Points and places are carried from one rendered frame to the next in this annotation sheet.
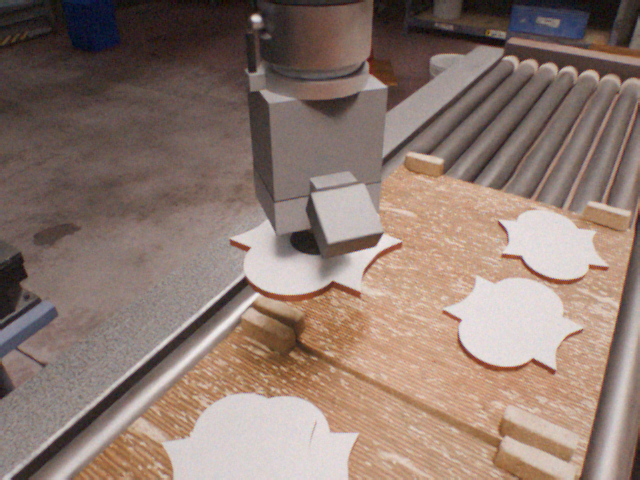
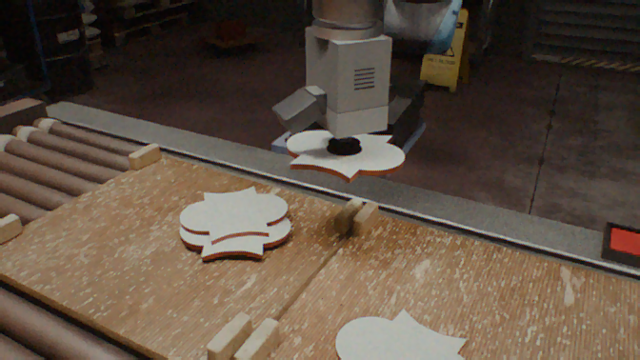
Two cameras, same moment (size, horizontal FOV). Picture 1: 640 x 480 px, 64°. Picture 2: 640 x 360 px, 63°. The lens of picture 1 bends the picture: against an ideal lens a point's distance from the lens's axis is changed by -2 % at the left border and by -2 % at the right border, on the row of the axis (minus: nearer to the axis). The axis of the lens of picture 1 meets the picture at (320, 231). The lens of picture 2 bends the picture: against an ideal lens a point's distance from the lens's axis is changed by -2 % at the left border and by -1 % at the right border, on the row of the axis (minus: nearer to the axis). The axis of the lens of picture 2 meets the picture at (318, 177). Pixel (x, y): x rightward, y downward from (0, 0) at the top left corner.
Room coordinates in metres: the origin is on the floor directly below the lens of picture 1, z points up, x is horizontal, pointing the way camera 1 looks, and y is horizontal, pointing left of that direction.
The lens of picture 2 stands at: (0.29, -0.57, 1.35)
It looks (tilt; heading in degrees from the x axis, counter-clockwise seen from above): 28 degrees down; 86
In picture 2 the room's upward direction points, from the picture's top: straight up
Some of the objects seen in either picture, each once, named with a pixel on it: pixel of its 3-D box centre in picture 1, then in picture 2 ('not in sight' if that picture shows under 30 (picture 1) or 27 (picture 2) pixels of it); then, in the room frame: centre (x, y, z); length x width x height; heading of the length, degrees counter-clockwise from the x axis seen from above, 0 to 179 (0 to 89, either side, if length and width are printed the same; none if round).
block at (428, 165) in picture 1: (424, 164); not in sight; (0.73, -0.16, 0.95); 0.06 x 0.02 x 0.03; 58
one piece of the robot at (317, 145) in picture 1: (321, 152); (327, 74); (0.34, 0.00, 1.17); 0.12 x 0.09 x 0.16; 20
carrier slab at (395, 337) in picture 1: (461, 272); (483, 342); (0.49, -0.17, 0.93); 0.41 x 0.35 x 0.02; 148
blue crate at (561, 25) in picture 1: (548, 16); not in sight; (4.73, -1.99, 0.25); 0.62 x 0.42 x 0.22; 68
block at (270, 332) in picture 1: (268, 331); (348, 215); (0.37, 0.05, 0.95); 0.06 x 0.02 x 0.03; 57
